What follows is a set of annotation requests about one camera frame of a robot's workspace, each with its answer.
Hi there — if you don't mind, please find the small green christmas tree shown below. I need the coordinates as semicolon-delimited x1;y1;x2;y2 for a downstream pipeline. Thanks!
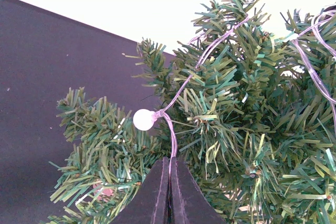
48;0;335;223

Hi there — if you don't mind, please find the string of white lights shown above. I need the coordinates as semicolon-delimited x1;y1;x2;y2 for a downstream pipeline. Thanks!
132;5;336;180

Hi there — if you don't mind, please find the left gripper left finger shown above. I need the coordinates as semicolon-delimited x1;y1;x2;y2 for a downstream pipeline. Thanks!
111;157;169;224

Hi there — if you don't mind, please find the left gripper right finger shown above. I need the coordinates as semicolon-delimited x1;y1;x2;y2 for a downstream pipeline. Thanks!
171;157;226;224

